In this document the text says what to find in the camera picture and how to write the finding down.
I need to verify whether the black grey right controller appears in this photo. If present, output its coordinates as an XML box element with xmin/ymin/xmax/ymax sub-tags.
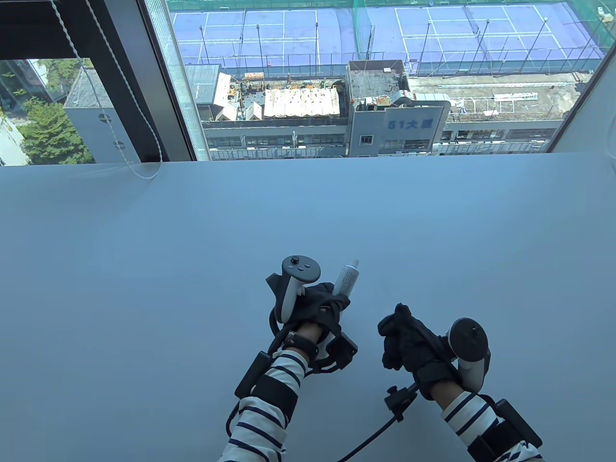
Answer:
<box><xmin>448</xmin><ymin>318</ymin><xmax>492</xmax><ymax>391</ymax></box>

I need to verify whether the white toothpaste tube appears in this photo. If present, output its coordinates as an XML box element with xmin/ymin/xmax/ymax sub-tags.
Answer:
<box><xmin>332</xmin><ymin>260</ymin><xmax>360</xmax><ymax>297</ymax></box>

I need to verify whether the person's left forearm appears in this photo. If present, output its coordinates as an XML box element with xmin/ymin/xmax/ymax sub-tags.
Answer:
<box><xmin>219</xmin><ymin>337</ymin><xmax>319</xmax><ymax>462</ymax></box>

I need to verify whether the black box on right forearm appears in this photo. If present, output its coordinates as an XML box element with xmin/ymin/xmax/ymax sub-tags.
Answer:
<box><xmin>469</xmin><ymin>398</ymin><xmax>544</xmax><ymax>459</ymax></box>

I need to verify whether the black cable of right glove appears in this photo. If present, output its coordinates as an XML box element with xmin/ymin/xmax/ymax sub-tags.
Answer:
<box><xmin>343</xmin><ymin>415</ymin><xmax>402</xmax><ymax>462</ymax></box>

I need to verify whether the person's right hand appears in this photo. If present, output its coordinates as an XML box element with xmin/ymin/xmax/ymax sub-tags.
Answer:
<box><xmin>378</xmin><ymin>303</ymin><xmax>462</xmax><ymax>400</ymax></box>

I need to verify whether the white blind cord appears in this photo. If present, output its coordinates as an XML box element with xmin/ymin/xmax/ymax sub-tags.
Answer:
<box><xmin>51</xmin><ymin>0</ymin><xmax>164</xmax><ymax>180</ymax></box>

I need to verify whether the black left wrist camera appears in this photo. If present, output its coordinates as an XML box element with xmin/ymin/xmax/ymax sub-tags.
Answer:
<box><xmin>315</xmin><ymin>332</ymin><xmax>359</xmax><ymax>374</ymax></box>

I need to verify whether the person's right forearm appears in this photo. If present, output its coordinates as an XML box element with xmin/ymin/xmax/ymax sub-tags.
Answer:
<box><xmin>430</xmin><ymin>385</ymin><xmax>543</xmax><ymax>462</ymax></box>

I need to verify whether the person's left hand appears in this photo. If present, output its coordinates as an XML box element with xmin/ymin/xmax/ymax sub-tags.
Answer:
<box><xmin>289</xmin><ymin>283</ymin><xmax>351</xmax><ymax>345</ymax></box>

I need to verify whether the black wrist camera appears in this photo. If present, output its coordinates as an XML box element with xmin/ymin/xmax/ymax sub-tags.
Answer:
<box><xmin>384</xmin><ymin>383</ymin><xmax>419</xmax><ymax>423</ymax></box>
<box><xmin>315</xmin><ymin>332</ymin><xmax>359</xmax><ymax>374</ymax></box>

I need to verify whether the black box on left forearm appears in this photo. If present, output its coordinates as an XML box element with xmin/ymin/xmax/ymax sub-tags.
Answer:
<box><xmin>234</xmin><ymin>351</ymin><xmax>276</xmax><ymax>398</ymax></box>

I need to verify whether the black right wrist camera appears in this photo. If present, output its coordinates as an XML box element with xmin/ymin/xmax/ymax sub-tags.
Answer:
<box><xmin>384</xmin><ymin>383</ymin><xmax>419</xmax><ymax>423</ymax></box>

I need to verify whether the dark window frame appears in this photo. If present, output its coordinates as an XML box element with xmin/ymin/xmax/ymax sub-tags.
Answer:
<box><xmin>0</xmin><ymin>0</ymin><xmax>199</xmax><ymax>162</ymax></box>

